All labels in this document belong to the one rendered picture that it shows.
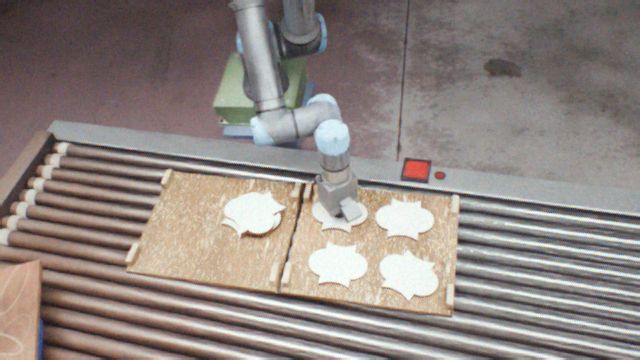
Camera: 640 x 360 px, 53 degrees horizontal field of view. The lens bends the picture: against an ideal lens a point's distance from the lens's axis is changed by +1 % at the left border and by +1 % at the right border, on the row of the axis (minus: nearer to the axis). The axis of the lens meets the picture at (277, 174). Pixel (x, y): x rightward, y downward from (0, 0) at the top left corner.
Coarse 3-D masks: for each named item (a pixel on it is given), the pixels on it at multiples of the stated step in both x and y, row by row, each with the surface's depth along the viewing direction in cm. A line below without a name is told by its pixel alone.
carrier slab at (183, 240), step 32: (192, 192) 181; (224, 192) 180; (256, 192) 178; (288, 192) 177; (160, 224) 175; (192, 224) 174; (288, 224) 169; (160, 256) 168; (192, 256) 167; (224, 256) 165; (256, 256) 164; (256, 288) 158
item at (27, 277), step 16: (0, 272) 158; (16, 272) 158; (32, 272) 157; (0, 288) 155; (16, 288) 154; (32, 288) 154; (0, 304) 152; (16, 304) 151; (32, 304) 151; (0, 320) 149; (16, 320) 148; (32, 320) 148; (0, 336) 146; (16, 336) 146; (32, 336) 145; (0, 352) 143; (16, 352) 143; (32, 352) 142
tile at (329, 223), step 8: (320, 208) 170; (360, 208) 168; (320, 216) 168; (328, 216) 168; (360, 216) 167; (328, 224) 166; (336, 224) 166; (344, 224) 165; (352, 224) 165; (360, 224) 166
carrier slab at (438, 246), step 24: (312, 192) 175; (360, 192) 173; (384, 192) 172; (312, 216) 170; (312, 240) 165; (336, 240) 164; (360, 240) 163; (384, 240) 162; (408, 240) 161; (432, 240) 160; (456, 240) 159; (288, 288) 156; (312, 288) 155; (336, 288) 155; (360, 288) 154; (432, 312) 147
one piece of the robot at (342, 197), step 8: (320, 176) 154; (352, 176) 157; (320, 184) 156; (328, 184) 155; (336, 184) 155; (344, 184) 155; (352, 184) 158; (320, 192) 161; (328, 192) 155; (336, 192) 157; (344, 192) 158; (352, 192) 160; (320, 200) 165; (328, 200) 158; (336, 200) 159; (344, 200) 160; (352, 200) 161; (328, 208) 161; (336, 208) 161; (344, 208) 159; (352, 208) 159; (344, 216) 159; (352, 216) 158
